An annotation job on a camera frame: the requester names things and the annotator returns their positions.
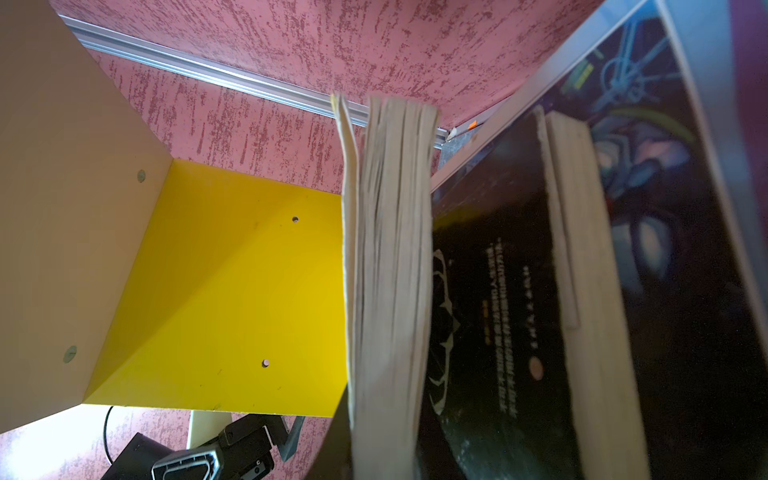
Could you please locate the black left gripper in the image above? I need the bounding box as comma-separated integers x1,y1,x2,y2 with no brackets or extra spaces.
103,414,305,480

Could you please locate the yellow pink blue bookshelf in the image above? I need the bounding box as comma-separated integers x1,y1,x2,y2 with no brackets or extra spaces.
1,1,346,431

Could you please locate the black book with yellow text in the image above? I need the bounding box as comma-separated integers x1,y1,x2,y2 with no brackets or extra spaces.
418,107,651,479

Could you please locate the yellow book with cartoon figure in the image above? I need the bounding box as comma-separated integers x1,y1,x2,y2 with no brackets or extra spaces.
331,95,439,479

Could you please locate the white book with galaxy picture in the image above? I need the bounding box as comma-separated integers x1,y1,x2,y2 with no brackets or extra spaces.
432,1,767,479

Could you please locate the left corner aluminium profile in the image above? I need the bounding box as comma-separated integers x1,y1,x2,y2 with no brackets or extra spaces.
59,14,451,148

